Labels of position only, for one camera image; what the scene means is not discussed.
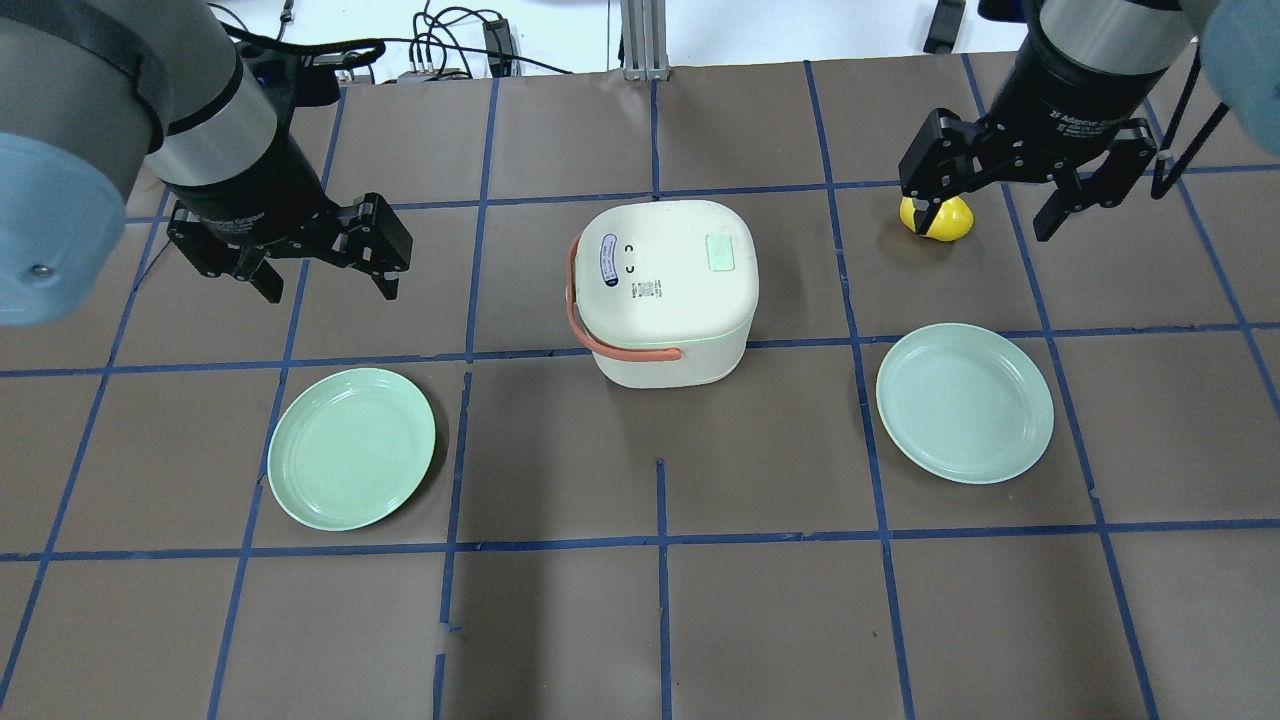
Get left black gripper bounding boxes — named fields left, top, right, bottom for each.
left=166, top=150, right=413, bottom=304

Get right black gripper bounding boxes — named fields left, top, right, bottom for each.
left=899, top=60, right=1158, bottom=242

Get white rice cooker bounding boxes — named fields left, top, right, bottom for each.
left=564, top=199, right=760, bottom=389

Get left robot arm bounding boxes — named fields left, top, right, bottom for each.
left=1, top=1, right=413, bottom=325

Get yellow lemon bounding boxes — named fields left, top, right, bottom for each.
left=899, top=196, right=975, bottom=242

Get left green plate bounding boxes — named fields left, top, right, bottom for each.
left=266, top=368, right=436, bottom=532

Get green plate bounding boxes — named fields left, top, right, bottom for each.
left=266, top=368, right=436, bottom=532
left=876, top=323, right=1055, bottom=486

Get right green plate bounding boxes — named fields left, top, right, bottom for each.
left=876, top=323, right=1055, bottom=486

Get aluminium frame post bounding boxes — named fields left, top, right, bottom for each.
left=620, top=0, right=671, bottom=82

